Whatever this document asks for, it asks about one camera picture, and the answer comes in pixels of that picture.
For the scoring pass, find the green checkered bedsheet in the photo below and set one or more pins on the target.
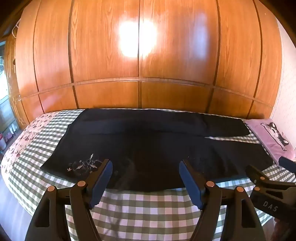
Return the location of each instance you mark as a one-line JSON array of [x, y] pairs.
[[143, 210]]

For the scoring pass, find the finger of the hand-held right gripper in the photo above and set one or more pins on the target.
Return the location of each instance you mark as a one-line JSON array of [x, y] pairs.
[[254, 176], [289, 165]]

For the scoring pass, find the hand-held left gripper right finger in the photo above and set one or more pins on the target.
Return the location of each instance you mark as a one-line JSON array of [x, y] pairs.
[[190, 183]]

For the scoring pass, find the cluttered shelf unit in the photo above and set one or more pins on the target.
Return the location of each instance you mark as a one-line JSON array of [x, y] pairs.
[[5, 115]]

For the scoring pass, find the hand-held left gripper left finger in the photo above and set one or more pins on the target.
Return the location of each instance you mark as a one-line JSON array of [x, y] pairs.
[[103, 179]]

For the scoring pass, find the black embroidered pants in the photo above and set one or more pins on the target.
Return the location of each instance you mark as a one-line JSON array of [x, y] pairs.
[[148, 148]]

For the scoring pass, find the purple dog print pillow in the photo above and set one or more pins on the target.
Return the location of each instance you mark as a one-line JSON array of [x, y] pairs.
[[270, 136]]

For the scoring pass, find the wooden wardrobe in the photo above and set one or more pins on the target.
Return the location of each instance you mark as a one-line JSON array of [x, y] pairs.
[[138, 69]]

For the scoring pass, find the pink floral quilt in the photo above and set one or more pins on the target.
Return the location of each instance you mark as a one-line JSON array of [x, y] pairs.
[[27, 136]]

